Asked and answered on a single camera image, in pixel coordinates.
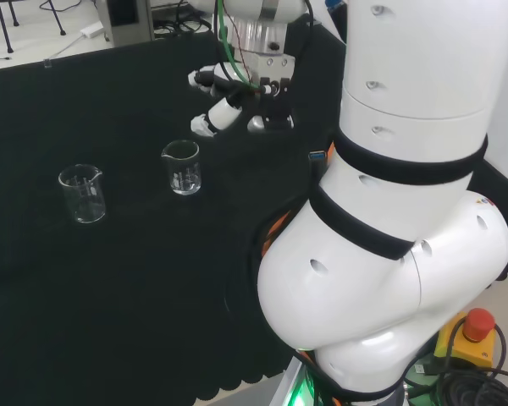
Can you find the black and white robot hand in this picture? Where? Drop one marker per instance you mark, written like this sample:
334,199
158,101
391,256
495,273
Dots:
275,67

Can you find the white power strip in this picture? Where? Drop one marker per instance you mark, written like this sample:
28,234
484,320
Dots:
91,30

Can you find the clear glass beaker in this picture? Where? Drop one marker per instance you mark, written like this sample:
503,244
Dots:
84,207
182,179

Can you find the black chair legs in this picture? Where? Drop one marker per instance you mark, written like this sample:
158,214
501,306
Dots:
8,25

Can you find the clear cloth clip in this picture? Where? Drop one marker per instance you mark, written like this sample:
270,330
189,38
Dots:
47,64

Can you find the grey metal cabinet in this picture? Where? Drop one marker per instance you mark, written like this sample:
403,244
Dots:
127,21

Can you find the metal base plate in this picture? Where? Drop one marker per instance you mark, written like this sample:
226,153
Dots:
290,380

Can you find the yellow stop button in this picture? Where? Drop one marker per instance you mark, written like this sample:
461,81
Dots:
470,338

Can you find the black table cloth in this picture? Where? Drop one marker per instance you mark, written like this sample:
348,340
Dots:
131,275

